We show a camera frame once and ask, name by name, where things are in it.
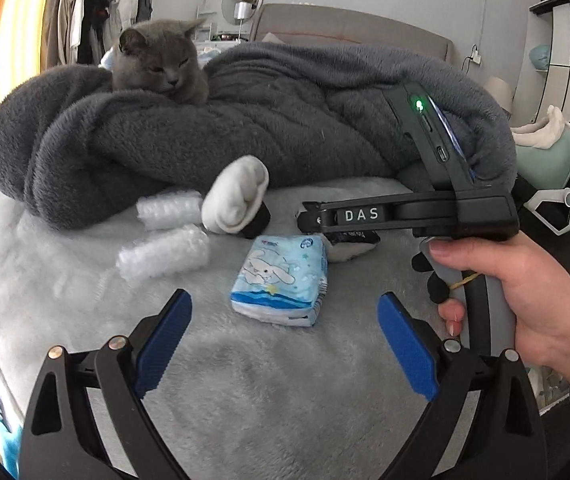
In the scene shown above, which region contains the grey cat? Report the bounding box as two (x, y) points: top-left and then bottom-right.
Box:
(112, 17), (211, 106)

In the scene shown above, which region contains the black snack packet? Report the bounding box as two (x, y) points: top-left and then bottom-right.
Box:
(325, 230), (382, 264)

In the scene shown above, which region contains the black curved rubber piece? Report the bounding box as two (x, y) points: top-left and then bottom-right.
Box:
(239, 202), (272, 239)

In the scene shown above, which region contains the beige coat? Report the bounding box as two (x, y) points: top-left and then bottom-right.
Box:
(59, 0), (78, 64)

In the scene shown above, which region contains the white shelf unit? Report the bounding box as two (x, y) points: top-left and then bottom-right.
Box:
(522, 0), (570, 126)

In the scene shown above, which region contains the bubble wrap roll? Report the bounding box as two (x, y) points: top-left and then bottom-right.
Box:
(116, 224), (211, 283)
(136, 191), (204, 231)

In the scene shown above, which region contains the light blue object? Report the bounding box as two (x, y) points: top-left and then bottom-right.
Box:
(530, 44), (554, 72)

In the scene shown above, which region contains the mint green pouf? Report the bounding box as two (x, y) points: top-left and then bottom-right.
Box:
(512, 127), (570, 192)

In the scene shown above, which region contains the grey fleece blanket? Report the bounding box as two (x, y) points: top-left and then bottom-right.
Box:
(0, 42), (518, 231)

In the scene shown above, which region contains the black garment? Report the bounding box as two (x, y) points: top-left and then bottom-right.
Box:
(76, 0), (112, 66)

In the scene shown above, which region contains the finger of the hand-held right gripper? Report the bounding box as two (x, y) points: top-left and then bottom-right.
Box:
(296, 200), (403, 234)

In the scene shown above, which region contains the person's right hand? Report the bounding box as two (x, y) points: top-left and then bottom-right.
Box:
(427, 234), (570, 395)

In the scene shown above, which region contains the beige upholstered headboard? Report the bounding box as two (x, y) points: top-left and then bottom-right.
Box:
(247, 4), (454, 63)

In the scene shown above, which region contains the blue dinosaur plush toy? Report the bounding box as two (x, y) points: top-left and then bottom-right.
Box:
(0, 385), (21, 476)

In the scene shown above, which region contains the yellow curtain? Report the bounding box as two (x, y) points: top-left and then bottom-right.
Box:
(0, 0), (58, 126)

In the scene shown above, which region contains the bed with white fleece cover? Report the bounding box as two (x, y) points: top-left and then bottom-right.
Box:
(0, 175), (566, 480)

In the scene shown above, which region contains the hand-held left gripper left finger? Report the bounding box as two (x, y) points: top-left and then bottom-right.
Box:
(18, 288), (193, 480)

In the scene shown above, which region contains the blue cartoon tissue pack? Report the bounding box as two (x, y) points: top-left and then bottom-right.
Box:
(229, 235), (329, 327)

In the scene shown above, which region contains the white table lamp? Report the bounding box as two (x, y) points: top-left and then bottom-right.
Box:
(235, 2), (252, 39)

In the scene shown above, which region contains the white sock ball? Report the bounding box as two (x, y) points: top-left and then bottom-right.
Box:
(201, 155), (270, 234)

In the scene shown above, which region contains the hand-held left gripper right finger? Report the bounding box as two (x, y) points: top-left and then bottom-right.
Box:
(376, 291), (548, 480)

